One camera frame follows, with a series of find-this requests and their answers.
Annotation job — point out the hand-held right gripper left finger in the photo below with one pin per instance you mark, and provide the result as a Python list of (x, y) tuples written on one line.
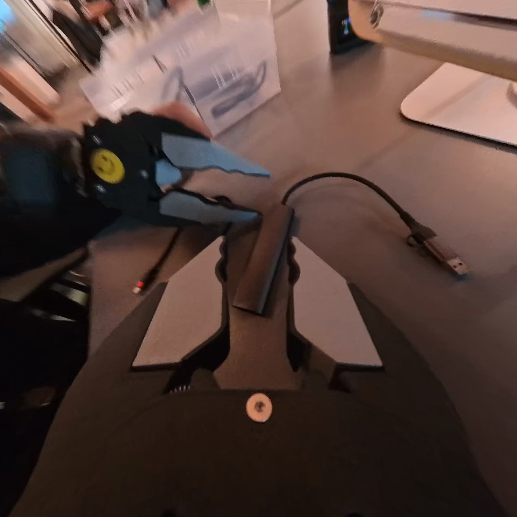
[(181, 323)]

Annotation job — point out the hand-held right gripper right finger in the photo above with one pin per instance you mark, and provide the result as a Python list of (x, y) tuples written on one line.
[(335, 323)]

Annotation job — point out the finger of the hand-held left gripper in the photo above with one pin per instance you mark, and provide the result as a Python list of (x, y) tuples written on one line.
[(202, 155), (190, 210)]

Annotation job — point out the clear plastic box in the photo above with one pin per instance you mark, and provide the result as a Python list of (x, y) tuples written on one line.
[(202, 40)]

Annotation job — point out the person's left forearm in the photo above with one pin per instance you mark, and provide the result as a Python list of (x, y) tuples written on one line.
[(40, 242)]

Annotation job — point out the person's left hand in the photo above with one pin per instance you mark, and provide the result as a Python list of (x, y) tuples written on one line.
[(181, 113)]

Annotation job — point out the small black display device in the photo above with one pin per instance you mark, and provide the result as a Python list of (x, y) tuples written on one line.
[(341, 28)]

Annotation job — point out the white stand base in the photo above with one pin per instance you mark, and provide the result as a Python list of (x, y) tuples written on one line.
[(464, 109)]

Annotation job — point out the white sheet holder bar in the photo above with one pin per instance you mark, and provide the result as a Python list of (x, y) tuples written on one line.
[(424, 20)]

